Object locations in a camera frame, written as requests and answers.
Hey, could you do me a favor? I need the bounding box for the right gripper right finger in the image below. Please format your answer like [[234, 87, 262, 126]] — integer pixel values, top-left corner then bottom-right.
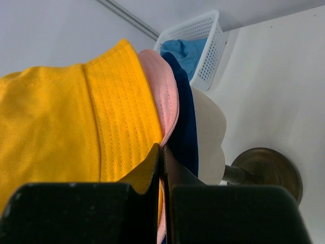
[[162, 145, 314, 244]]

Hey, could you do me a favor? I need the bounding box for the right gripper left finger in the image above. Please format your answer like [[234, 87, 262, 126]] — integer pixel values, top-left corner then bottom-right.
[[1, 144, 159, 243]]

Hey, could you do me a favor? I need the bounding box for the yellow bucket hat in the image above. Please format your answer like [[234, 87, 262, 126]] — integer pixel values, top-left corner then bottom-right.
[[1, 39, 163, 209]]

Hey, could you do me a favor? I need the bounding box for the pink bucket hat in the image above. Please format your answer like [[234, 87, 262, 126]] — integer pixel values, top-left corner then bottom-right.
[[137, 48, 180, 243]]

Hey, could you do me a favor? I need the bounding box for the light blue bucket hat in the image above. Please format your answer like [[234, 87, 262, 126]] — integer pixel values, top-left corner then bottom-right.
[[159, 38, 207, 81]]

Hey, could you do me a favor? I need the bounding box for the white perforated plastic basket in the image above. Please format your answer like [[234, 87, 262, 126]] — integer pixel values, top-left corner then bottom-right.
[[154, 10, 227, 91]]

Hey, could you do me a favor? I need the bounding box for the left aluminium frame post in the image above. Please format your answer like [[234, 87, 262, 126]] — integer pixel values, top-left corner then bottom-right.
[[98, 0, 160, 41]]

